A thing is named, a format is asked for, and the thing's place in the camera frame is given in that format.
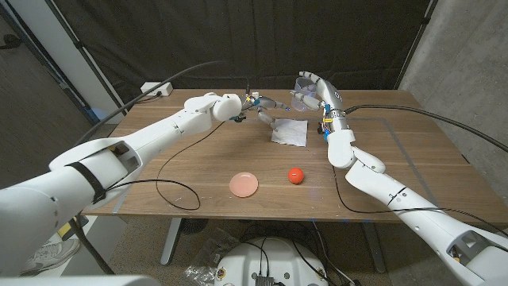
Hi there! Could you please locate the white power strip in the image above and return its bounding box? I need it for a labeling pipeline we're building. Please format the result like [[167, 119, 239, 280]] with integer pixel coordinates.
[[140, 82, 174, 98]]

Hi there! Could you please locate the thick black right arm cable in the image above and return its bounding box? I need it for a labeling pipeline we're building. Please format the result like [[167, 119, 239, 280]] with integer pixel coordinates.
[[343, 103, 508, 154]]

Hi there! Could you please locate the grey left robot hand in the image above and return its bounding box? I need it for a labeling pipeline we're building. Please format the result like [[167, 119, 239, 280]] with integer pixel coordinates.
[[237, 91, 291, 132]]

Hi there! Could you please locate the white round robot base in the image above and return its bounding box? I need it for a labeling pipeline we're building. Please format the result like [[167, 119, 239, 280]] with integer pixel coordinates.
[[214, 237, 329, 286]]

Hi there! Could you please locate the black base cable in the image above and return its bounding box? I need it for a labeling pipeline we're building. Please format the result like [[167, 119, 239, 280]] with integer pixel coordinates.
[[289, 238, 330, 286]]

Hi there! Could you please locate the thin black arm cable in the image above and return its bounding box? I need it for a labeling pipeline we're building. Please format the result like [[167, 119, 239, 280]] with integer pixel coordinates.
[[105, 121, 227, 211], [332, 164, 508, 253]]

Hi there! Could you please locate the clear plastic bag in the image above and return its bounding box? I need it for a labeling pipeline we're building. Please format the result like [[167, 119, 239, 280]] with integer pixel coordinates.
[[184, 228, 241, 285]]

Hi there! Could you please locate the grey tape outline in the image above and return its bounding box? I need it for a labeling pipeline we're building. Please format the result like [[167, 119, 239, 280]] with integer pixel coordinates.
[[112, 116, 440, 216]]

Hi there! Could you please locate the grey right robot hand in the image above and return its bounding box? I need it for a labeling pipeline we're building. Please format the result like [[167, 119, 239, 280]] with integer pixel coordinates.
[[289, 71, 346, 121]]

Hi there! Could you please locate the grey table leg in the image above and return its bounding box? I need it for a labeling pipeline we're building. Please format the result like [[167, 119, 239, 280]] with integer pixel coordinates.
[[360, 222, 388, 274]]

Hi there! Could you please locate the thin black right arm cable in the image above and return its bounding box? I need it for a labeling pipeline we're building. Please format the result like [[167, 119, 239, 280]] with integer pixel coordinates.
[[332, 164, 508, 253]]

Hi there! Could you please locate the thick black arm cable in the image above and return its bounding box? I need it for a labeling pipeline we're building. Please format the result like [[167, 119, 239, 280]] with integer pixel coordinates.
[[75, 60, 251, 146], [343, 103, 508, 154]]

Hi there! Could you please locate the white paper napkin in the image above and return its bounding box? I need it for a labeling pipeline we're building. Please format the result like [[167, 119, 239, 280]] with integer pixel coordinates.
[[271, 118, 309, 148]]

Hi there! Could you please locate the clear plastic measuring cup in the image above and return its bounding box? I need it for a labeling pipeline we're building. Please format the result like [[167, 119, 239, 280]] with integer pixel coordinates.
[[292, 76, 318, 113]]

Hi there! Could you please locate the white table leg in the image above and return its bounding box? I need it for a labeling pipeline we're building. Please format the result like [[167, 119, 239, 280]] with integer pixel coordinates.
[[160, 217, 183, 266]]

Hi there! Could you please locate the grey sneaker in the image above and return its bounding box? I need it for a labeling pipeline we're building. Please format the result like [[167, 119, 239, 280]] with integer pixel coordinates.
[[19, 238, 83, 276]]

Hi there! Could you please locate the pink round dish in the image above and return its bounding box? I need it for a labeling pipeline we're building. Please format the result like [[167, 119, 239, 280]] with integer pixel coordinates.
[[229, 172, 260, 199]]

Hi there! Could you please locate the black backdrop curtain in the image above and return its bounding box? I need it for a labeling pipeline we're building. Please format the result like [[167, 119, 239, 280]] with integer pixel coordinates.
[[53, 0, 437, 110]]

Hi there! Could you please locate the white pillar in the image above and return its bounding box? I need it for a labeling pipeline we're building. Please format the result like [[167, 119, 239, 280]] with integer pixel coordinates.
[[6, 0, 126, 125]]

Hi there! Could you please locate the orange-red ball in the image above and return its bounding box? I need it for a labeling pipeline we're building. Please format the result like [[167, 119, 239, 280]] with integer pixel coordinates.
[[287, 167, 306, 185]]

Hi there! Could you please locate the black ribbed round object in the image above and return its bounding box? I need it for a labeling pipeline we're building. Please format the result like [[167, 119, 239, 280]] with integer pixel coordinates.
[[180, 218, 209, 236]]

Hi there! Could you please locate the black backdrop stand pole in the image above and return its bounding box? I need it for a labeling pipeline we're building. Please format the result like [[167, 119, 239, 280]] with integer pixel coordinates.
[[42, 0, 129, 116], [394, 0, 440, 91]]

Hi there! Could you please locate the yellow and black floor item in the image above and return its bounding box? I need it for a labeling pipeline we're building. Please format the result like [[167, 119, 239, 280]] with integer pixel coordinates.
[[57, 221, 79, 242]]

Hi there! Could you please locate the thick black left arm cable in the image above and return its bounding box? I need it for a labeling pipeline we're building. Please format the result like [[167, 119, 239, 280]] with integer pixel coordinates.
[[75, 60, 251, 146]]

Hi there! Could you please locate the grey heatsink box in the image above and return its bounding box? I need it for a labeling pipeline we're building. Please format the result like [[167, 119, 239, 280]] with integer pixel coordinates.
[[253, 272, 277, 286]]

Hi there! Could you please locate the white robot torso edge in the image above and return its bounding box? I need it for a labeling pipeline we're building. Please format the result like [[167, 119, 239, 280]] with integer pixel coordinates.
[[0, 275, 160, 286]]

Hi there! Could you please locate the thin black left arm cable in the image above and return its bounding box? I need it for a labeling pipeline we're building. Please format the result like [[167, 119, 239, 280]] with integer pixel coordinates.
[[105, 121, 227, 211]]

